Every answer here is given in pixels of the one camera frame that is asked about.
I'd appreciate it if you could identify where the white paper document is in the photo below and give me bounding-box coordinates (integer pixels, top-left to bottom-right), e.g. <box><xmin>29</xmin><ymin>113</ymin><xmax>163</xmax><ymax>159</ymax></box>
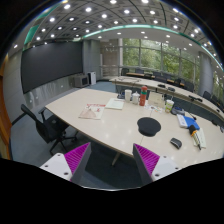
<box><xmin>106</xmin><ymin>98</ymin><xmax>124</xmax><ymax>110</ymax></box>

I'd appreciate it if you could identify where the red and white magazine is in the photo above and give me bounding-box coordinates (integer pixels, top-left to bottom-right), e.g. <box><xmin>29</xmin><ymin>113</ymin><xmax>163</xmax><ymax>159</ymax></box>
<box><xmin>79</xmin><ymin>104</ymin><xmax>105</xmax><ymax>120</ymax></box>

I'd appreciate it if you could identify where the large dark projection screen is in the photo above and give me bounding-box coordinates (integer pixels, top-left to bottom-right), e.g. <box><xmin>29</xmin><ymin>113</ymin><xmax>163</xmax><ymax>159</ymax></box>
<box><xmin>21</xmin><ymin>42</ymin><xmax>83</xmax><ymax>93</ymax></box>

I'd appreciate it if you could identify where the black office chair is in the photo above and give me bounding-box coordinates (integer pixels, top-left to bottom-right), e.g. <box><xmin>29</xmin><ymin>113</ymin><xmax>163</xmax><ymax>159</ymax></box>
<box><xmin>21</xmin><ymin>104</ymin><xmax>77</xmax><ymax>154</ymax></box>

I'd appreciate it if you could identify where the grey cabinet with microwave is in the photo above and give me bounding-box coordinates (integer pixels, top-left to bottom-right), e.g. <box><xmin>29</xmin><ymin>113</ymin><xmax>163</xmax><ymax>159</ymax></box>
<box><xmin>74</xmin><ymin>74</ymin><xmax>89</xmax><ymax>88</ymax></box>

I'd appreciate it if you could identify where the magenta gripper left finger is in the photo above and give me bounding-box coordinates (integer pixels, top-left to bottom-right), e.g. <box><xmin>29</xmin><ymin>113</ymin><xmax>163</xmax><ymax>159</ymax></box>
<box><xmin>41</xmin><ymin>142</ymin><xmax>91</xmax><ymax>184</ymax></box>

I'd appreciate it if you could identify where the red thermos bottle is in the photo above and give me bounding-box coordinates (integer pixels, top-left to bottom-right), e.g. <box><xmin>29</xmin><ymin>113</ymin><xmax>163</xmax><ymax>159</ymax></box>
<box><xmin>139</xmin><ymin>86</ymin><xmax>147</xmax><ymax>106</ymax></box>

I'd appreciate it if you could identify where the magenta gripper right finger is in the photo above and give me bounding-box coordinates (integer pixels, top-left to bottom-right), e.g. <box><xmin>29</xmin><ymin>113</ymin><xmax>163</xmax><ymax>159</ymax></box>
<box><xmin>133</xmin><ymin>143</ymin><xmax>180</xmax><ymax>185</ymax></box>

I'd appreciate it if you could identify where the black computer mouse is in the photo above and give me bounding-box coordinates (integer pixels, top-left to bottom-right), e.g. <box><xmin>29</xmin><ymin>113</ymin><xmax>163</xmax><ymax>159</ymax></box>
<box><xmin>170</xmin><ymin>138</ymin><xmax>182</xmax><ymax>149</ymax></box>

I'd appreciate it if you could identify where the green and white cup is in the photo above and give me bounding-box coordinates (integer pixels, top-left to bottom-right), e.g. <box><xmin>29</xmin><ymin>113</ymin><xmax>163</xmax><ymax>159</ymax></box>
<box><xmin>165</xmin><ymin>100</ymin><xmax>174</xmax><ymax>113</ymax></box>

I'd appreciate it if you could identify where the white teapot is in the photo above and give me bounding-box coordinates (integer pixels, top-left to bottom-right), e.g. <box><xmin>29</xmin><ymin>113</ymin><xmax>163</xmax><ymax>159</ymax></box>
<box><xmin>132</xmin><ymin>92</ymin><xmax>140</xmax><ymax>105</ymax></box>

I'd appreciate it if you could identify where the round black mouse pad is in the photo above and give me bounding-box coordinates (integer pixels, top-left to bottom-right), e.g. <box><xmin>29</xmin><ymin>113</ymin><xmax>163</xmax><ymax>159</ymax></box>
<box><xmin>137</xmin><ymin>117</ymin><xmax>161</xmax><ymax>137</ymax></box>

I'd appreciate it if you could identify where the white card stand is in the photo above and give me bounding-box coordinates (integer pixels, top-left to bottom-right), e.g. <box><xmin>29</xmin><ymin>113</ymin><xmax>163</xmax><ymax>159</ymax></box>
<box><xmin>148</xmin><ymin>92</ymin><xmax>165</xmax><ymax>108</ymax></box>

